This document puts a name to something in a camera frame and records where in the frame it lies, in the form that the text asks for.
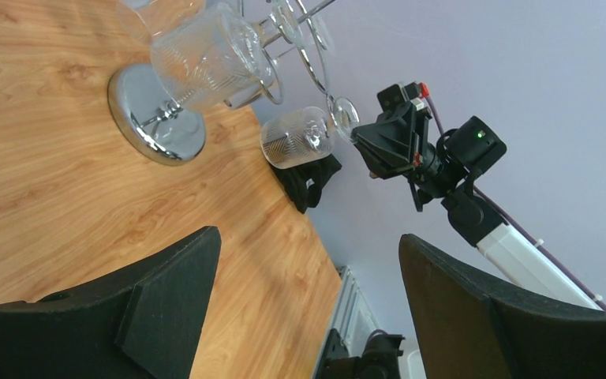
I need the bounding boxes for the clear wine glass back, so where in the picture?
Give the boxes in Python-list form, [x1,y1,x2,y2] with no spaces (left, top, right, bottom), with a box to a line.
[115,0,206,44]

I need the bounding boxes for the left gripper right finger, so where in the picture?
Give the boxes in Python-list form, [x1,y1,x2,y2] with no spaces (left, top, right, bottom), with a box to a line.
[398,234,606,378]

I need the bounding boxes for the aluminium frame rail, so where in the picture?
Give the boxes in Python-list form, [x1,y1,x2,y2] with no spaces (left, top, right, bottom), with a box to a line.
[329,266,381,356]

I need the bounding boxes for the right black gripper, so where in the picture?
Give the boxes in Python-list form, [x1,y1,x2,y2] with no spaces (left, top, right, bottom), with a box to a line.
[351,102,452,199]

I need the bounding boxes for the chrome wine glass rack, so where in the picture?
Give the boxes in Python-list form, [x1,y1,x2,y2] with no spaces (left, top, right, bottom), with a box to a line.
[108,1,327,166]

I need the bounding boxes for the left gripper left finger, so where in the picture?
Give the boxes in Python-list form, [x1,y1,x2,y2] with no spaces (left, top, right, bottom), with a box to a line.
[0,226,222,378]

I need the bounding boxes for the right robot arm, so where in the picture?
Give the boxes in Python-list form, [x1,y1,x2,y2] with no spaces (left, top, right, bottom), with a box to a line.
[351,100,606,310]

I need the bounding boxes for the black cloth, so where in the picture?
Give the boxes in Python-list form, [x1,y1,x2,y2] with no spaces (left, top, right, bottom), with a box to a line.
[270,155,342,214]

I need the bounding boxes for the clear wine glass left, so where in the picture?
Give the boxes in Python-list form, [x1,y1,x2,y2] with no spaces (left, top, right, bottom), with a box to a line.
[150,1,301,113]

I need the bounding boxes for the patterned clear wine glass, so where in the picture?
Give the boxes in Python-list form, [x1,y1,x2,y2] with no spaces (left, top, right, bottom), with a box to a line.
[260,96,360,170]

